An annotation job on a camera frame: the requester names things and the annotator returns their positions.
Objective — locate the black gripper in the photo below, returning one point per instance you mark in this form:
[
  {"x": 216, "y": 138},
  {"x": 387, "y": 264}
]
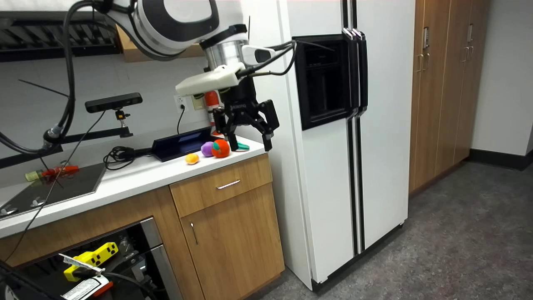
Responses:
[{"x": 242, "y": 108}]

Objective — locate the wooden drawer with handle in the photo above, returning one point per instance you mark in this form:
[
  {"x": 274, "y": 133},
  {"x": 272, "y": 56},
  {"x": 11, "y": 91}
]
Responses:
[{"x": 221, "y": 186}]

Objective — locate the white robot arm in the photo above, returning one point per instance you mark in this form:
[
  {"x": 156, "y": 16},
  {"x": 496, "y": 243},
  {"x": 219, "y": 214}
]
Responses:
[{"x": 166, "y": 29}]

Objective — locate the teal plush toy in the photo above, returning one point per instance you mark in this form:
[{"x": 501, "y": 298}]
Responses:
[{"x": 242, "y": 148}]

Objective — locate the purple plush toy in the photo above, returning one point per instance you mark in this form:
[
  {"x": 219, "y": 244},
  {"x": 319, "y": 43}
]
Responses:
[{"x": 207, "y": 149}]

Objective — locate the yellow plush toy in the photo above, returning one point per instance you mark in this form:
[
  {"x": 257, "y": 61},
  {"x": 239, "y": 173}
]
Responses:
[{"x": 192, "y": 159}]

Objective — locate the dark blue tray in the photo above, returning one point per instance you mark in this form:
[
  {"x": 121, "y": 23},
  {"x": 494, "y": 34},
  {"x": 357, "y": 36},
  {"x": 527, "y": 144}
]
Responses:
[{"x": 179, "y": 146}]

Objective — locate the white side-by-side refrigerator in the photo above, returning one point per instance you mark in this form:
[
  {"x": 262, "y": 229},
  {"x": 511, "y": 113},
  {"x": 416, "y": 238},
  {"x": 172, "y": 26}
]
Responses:
[{"x": 341, "y": 158}]

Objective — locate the wooden lower cabinet door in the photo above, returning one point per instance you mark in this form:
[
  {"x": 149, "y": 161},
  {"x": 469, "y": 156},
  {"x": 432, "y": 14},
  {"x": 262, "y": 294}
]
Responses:
[{"x": 236, "y": 246}]

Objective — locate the yellow power tool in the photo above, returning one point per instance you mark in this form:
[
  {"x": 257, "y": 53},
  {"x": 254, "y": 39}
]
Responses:
[{"x": 91, "y": 258}]

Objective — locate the red and green toy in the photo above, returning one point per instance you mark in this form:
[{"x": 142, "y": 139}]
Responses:
[{"x": 51, "y": 174}]

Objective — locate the black cooktop plate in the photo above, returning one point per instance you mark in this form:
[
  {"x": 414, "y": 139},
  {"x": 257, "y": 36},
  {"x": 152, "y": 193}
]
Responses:
[{"x": 86, "y": 181}]

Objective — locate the tall wooden cabinet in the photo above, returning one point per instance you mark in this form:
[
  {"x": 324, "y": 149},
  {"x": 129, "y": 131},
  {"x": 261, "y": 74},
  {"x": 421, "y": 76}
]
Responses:
[{"x": 447, "y": 71}]

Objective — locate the white and red tool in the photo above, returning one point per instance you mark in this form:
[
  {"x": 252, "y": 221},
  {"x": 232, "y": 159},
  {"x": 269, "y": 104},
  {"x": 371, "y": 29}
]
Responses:
[{"x": 87, "y": 289}]

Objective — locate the black range hood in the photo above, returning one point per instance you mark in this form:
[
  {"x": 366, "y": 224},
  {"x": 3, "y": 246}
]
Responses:
[{"x": 36, "y": 36}]

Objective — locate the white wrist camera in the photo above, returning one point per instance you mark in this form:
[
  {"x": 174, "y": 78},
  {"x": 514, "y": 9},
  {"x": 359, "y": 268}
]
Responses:
[{"x": 221, "y": 78}]

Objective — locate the wooden upper wall cabinet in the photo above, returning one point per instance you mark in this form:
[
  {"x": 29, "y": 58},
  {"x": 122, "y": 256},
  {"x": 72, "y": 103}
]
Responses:
[{"x": 132, "y": 54}]

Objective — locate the black stereo camera bar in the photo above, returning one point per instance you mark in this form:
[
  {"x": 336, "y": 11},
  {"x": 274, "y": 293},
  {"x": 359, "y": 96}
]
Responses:
[{"x": 114, "y": 103}]

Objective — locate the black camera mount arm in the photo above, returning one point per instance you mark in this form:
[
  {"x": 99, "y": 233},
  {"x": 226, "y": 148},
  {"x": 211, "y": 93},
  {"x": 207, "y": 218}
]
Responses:
[{"x": 122, "y": 133}]

